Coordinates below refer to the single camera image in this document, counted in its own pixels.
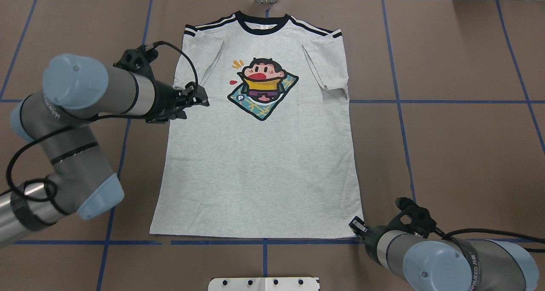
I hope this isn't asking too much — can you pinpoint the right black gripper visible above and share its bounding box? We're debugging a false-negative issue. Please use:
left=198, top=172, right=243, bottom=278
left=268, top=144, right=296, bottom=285
left=349, top=216, right=387, bottom=265

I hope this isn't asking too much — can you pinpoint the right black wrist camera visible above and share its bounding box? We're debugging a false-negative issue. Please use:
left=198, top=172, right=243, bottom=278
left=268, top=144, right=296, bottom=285
left=395, top=197, right=437, bottom=239

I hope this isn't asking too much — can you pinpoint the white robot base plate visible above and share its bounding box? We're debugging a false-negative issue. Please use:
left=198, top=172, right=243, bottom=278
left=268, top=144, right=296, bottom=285
left=208, top=277, right=321, bottom=291

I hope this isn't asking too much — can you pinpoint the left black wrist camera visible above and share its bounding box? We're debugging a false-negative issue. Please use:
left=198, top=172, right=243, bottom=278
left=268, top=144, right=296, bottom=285
left=113, top=45, right=158, bottom=81

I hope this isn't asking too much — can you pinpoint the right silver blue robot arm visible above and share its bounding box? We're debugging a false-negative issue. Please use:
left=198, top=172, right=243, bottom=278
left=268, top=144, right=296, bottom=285
left=349, top=216, right=539, bottom=291

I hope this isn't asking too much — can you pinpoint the grey cartoon print t-shirt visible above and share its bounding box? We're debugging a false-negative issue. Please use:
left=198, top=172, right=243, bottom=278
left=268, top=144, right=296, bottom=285
left=149, top=12, right=362, bottom=239

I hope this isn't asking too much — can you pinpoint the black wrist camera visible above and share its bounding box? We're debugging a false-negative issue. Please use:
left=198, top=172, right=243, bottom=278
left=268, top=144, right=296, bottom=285
left=113, top=45, right=158, bottom=81
left=395, top=197, right=437, bottom=239

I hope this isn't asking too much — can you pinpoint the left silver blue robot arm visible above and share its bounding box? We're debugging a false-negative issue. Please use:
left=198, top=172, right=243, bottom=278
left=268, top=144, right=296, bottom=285
left=1, top=53, right=209, bottom=247

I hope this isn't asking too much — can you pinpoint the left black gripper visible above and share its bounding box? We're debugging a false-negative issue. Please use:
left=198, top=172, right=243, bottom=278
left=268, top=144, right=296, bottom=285
left=146, top=81, right=210, bottom=124

